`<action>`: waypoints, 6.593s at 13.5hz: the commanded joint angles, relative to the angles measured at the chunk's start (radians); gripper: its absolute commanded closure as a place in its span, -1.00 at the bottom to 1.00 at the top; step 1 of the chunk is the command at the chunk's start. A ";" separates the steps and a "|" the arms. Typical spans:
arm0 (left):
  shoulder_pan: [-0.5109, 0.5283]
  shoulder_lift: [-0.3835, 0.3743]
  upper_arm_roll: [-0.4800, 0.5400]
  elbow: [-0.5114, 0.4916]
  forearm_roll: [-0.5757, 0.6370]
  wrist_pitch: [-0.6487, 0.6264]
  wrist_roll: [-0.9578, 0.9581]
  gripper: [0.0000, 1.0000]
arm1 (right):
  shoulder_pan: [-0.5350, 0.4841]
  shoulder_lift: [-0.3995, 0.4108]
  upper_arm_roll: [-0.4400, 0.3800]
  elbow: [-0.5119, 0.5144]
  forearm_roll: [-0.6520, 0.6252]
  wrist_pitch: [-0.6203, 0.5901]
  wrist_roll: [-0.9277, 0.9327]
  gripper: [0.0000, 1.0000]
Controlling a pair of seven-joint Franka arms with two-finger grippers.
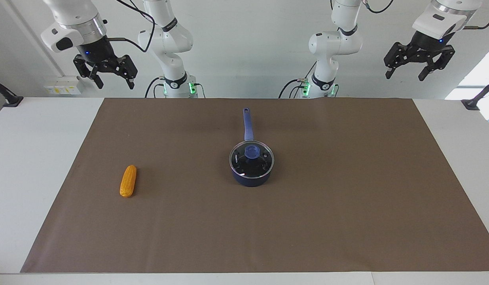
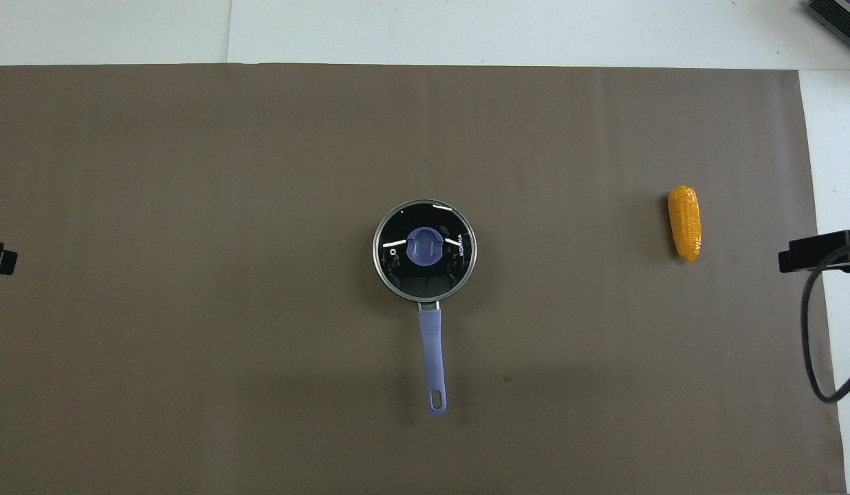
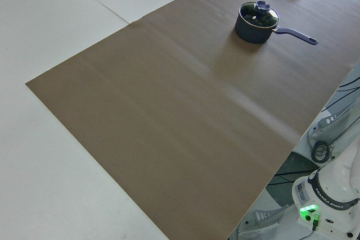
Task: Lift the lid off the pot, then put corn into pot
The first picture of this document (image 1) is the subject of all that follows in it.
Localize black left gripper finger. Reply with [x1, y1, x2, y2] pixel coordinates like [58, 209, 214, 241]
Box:
[384, 42, 407, 79]
[418, 47, 455, 82]

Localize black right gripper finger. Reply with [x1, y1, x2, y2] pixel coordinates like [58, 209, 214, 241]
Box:
[73, 55, 104, 89]
[120, 55, 138, 90]

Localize yellow corn cob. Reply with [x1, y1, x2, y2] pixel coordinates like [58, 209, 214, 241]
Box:
[119, 165, 137, 198]

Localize glass lid with blue knob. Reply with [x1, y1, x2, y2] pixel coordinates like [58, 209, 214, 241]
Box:
[229, 141, 275, 177]

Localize black clamp stand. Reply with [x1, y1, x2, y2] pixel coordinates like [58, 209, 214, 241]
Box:
[0, 76, 23, 107]
[461, 77, 489, 110]

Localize brown table mat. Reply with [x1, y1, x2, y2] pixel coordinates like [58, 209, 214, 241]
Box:
[20, 98, 489, 274]

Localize black right base cables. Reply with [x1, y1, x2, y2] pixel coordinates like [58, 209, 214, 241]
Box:
[145, 77, 206, 99]

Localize black base cables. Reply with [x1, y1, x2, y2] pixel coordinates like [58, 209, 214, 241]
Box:
[279, 59, 320, 99]
[145, 77, 206, 99]

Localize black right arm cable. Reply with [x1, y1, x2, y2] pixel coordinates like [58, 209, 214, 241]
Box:
[104, 0, 156, 53]

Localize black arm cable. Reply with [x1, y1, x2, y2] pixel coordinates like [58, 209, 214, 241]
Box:
[363, 0, 489, 30]
[104, 0, 156, 53]

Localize white wall socket box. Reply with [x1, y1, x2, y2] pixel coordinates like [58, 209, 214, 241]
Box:
[44, 76, 83, 95]

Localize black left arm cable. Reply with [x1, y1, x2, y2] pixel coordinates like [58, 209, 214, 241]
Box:
[363, 0, 489, 30]

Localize black left base cables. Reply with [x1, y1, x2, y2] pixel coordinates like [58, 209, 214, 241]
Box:
[279, 59, 320, 99]

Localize dark blue pot with handle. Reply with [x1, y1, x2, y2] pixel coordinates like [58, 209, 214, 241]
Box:
[229, 108, 275, 188]

